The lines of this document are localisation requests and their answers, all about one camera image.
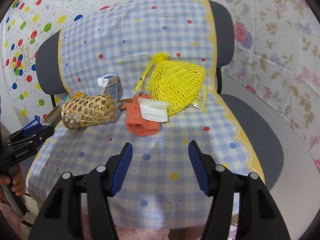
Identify blue checkered plastic cloth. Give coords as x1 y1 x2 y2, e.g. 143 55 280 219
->
27 0 263 230

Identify small milk carton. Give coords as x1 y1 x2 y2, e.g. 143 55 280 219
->
97 74 119 102

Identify orange knitted cloth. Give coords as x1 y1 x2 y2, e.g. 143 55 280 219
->
120 93 161 137

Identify yellow foam fruit net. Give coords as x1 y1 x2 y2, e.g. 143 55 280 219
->
145 52 206 116

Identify blue plastic basket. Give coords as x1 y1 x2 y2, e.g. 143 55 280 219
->
21 115 41 132

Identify yellow barcode wrapper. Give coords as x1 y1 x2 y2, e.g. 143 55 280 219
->
191 85 208 113

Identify grey office chair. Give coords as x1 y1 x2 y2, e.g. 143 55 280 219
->
27 0 283 203

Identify person's left hand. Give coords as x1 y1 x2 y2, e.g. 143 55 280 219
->
0 164 25 196

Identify woven bamboo basket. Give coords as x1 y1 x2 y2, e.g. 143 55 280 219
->
61 94 117 129

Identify yellow plastic strip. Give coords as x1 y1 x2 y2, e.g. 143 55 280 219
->
135 63 153 91

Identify pink fluffy blanket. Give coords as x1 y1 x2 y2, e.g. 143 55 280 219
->
1 202 204 239

